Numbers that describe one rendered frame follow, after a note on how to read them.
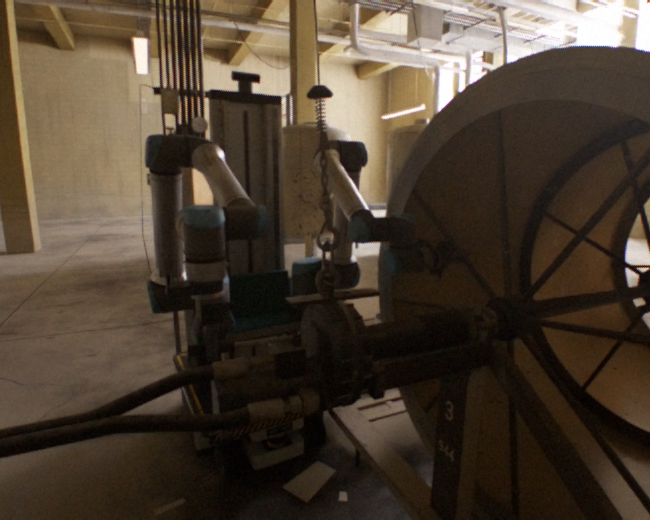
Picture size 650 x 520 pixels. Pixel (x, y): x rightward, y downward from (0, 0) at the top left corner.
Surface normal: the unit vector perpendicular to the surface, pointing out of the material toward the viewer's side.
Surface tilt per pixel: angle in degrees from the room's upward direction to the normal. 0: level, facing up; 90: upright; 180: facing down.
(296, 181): 90
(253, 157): 90
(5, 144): 90
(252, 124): 90
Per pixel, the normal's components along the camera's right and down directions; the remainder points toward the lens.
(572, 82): -0.92, 0.07
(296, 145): -0.21, 0.19
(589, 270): 0.39, 0.01
